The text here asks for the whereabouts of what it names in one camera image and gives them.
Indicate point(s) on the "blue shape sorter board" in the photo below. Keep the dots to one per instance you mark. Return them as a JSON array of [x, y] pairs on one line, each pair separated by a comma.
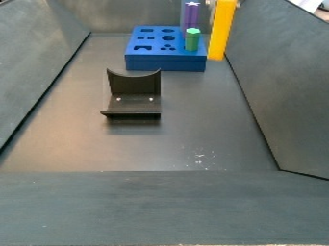
[[156, 48]]

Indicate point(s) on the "green hexagon block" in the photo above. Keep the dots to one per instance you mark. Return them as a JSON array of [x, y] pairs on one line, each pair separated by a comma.
[[191, 39]]

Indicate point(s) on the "purple star block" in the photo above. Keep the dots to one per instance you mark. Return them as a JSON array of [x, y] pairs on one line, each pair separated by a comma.
[[189, 14]]

